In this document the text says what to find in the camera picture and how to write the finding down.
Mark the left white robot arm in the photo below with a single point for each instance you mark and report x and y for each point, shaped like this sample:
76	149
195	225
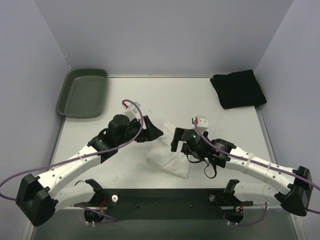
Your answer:
39	197

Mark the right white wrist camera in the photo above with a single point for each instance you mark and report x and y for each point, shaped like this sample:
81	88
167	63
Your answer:
201	122

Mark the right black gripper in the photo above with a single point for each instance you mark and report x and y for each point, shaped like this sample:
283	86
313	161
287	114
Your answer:
178	139

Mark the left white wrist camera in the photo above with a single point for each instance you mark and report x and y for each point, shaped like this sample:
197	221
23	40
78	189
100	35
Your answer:
131	111

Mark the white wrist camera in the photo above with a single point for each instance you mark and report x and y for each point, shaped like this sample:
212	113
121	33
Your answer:
131	111
201	122

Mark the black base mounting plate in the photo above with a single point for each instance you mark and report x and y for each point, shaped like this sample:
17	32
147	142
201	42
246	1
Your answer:
164	204

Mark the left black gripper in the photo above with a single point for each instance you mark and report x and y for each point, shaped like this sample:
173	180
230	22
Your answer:
144	128

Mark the white t-shirt with robot print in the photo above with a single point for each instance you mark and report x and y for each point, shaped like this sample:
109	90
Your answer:
160	156

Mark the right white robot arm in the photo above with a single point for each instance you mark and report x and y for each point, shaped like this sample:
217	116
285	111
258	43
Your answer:
288	187

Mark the black t-shirt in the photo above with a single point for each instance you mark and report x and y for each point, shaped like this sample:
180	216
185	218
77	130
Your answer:
238	89

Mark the dark green plastic tray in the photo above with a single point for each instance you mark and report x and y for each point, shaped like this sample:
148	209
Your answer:
83	93

